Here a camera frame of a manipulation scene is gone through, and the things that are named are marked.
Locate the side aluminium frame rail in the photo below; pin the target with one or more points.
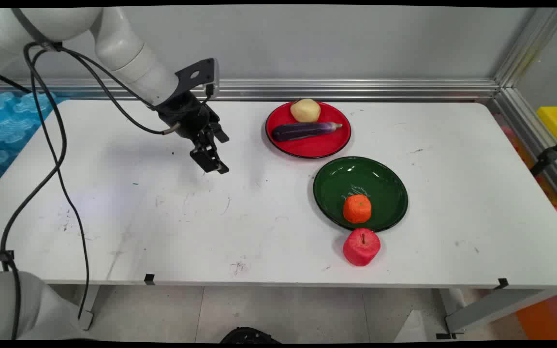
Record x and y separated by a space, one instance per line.
535 135

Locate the orange fruit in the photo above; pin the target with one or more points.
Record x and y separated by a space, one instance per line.
357 209

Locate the black round object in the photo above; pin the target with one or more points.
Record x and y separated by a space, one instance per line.
249 336

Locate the orange box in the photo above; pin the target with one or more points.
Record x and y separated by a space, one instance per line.
549 316

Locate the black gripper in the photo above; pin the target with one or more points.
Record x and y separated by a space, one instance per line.
187 116

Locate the yellow potato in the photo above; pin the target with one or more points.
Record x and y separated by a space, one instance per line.
305 110

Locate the purple eggplant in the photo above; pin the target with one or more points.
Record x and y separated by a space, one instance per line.
302 131

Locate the upright aluminium frame post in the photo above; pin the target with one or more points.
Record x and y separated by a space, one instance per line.
530 43

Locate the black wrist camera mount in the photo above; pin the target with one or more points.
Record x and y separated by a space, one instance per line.
196 75

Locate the blue foam mat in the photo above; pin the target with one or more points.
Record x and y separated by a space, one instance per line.
7 121

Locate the black tape mark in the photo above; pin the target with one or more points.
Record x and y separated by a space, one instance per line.
503 283
149 279

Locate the grey table leg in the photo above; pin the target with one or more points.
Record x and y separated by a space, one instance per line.
491 309
87 309

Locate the red plate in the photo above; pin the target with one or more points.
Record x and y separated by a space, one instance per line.
307 145

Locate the red apple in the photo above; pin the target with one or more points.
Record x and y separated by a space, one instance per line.
360 249

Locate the horizontal aluminium frame rail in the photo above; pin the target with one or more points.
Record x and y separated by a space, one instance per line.
356 88

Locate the green plate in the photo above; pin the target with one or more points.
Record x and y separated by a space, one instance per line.
360 179

